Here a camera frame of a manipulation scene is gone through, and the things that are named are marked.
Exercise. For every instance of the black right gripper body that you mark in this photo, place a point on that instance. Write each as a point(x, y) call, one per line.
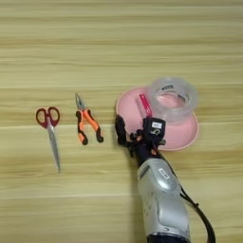
point(144, 152)

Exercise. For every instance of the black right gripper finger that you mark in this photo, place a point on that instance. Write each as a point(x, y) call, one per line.
point(161, 142)
point(121, 129)

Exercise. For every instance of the pink round plate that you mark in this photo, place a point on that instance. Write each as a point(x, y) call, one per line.
point(180, 136)

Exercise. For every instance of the clear tape roll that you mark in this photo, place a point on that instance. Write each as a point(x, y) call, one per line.
point(171, 116)

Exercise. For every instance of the small pink white box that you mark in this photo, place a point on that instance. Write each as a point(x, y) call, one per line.
point(145, 106)

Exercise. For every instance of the orange black pliers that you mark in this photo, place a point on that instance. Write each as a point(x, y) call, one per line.
point(84, 115)

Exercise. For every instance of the small black box white label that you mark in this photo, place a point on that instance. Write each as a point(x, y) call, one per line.
point(153, 129)

